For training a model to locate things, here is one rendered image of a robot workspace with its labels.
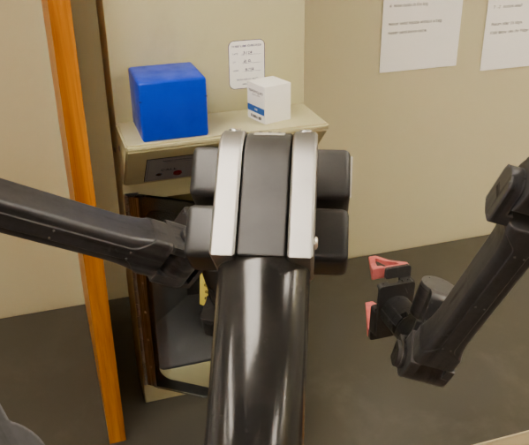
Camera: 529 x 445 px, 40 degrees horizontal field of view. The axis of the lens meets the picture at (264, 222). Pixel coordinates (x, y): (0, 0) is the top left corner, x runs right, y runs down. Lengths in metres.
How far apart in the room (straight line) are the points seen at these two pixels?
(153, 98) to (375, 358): 0.78
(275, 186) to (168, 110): 0.73
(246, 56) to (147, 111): 0.22
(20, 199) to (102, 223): 0.11
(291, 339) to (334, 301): 1.40
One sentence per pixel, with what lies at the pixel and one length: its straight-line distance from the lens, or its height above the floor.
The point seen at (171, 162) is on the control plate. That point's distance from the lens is 1.13.
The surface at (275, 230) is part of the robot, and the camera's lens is 0.35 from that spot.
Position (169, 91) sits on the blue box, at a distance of 1.07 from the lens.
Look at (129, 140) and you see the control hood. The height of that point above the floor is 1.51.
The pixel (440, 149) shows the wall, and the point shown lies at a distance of 1.95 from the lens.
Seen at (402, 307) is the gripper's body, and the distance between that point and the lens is 1.20.
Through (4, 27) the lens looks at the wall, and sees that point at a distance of 1.58.
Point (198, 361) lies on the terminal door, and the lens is 1.33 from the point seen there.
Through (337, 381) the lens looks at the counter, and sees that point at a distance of 1.49.
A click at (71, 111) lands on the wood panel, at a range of 1.08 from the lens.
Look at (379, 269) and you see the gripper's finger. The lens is 1.22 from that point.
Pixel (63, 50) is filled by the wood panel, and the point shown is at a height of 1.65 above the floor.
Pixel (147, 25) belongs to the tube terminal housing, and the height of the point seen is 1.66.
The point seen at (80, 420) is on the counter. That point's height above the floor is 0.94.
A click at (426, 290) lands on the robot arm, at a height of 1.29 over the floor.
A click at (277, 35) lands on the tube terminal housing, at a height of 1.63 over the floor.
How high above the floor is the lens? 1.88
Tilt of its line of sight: 27 degrees down
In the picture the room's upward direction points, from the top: 1 degrees counter-clockwise
